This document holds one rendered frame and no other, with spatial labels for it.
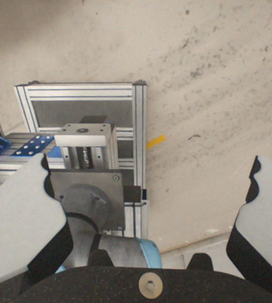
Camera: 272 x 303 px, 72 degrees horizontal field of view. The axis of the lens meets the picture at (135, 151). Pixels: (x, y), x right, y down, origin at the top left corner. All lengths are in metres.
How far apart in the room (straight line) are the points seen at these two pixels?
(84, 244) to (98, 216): 0.10
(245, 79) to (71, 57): 1.22
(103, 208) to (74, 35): 1.23
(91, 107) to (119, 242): 1.03
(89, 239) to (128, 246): 0.08
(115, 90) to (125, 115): 0.18
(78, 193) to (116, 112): 0.87
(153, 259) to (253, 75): 1.43
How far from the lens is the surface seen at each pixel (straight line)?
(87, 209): 0.49
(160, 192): 1.90
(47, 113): 1.44
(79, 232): 0.45
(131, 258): 0.41
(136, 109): 1.25
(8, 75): 1.76
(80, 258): 0.42
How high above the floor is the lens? 1.43
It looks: 61 degrees down
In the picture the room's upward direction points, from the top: 174 degrees counter-clockwise
